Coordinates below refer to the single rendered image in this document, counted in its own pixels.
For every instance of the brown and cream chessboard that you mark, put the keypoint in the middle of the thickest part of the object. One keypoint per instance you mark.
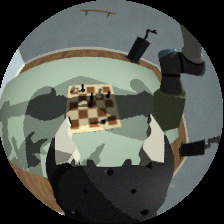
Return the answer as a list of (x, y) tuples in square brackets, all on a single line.
[(88, 119)]

